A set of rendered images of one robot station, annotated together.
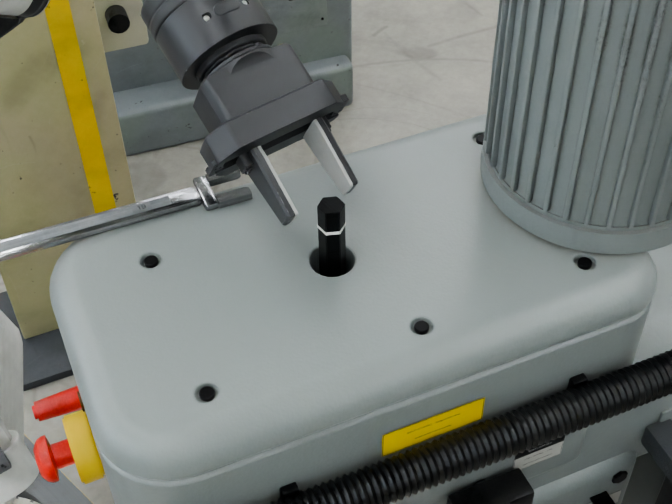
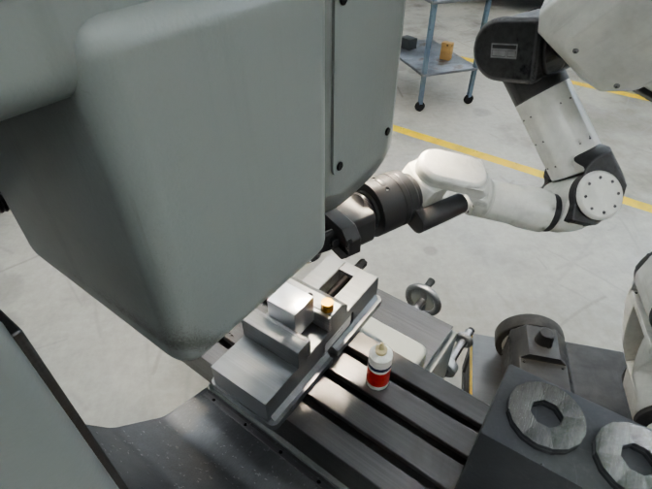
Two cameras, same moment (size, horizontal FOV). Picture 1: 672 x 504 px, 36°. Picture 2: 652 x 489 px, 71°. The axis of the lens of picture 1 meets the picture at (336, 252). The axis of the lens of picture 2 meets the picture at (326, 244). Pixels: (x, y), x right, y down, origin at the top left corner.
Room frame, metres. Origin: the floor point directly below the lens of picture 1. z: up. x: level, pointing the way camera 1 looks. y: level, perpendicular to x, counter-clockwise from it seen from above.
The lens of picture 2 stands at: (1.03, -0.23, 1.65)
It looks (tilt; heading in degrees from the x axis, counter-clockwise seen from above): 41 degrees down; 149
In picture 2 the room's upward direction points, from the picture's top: straight up
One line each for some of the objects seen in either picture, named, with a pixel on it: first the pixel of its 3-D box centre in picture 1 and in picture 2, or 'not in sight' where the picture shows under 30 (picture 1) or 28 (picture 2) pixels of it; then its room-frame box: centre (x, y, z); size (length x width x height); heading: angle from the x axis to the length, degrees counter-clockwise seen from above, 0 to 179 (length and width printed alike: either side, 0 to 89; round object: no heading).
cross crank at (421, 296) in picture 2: not in sight; (417, 307); (0.39, 0.47, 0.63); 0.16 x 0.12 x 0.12; 112
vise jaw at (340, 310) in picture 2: not in sight; (310, 301); (0.53, 0.04, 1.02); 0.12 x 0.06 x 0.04; 24
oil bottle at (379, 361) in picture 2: not in sight; (379, 363); (0.68, 0.09, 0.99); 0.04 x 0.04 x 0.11
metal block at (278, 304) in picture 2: not in sight; (291, 309); (0.55, -0.01, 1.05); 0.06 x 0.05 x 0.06; 24
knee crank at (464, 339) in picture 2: not in sight; (458, 348); (0.51, 0.55, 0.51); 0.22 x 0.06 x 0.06; 112
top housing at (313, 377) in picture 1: (349, 318); not in sight; (0.59, -0.01, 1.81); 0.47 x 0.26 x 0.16; 112
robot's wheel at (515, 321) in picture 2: not in sight; (529, 341); (0.60, 0.76, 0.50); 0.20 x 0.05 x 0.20; 45
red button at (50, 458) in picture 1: (56, 456); not in sight; (0.49, 0.24, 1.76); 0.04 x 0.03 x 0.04; 22
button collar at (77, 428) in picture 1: (83, 446); not in sight; (0.50, 0.22, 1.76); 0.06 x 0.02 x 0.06; 22
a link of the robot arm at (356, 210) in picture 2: not in sight; (357, 215); (0.58, 0.09, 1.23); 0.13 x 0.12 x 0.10; 2
